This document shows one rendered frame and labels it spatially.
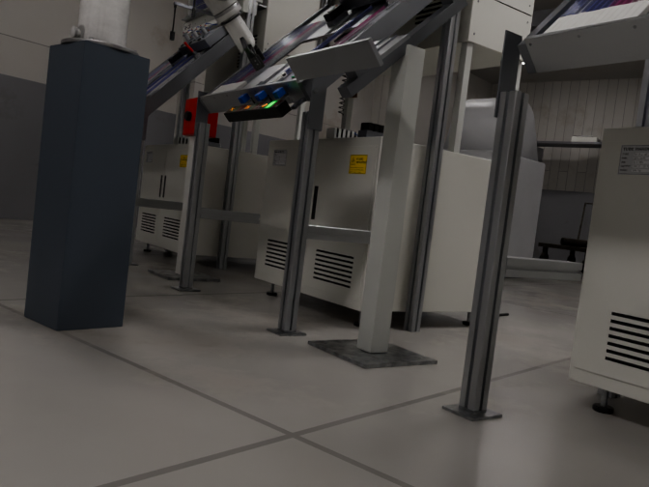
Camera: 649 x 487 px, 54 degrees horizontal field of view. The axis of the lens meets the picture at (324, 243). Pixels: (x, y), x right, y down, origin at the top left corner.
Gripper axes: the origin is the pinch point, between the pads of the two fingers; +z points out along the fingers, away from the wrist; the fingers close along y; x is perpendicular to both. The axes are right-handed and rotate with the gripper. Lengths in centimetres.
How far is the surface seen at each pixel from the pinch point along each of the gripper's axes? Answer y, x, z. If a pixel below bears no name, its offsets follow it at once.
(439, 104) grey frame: -1, 43, 42
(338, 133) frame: -18.1, 7.8, 39.3
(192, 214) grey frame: -19, -56, 39
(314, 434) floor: 124, -7, 32
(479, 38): -23, 66, 37
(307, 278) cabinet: 7, -26, 72
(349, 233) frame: 31, 0, 51
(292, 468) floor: 136, -7, 25
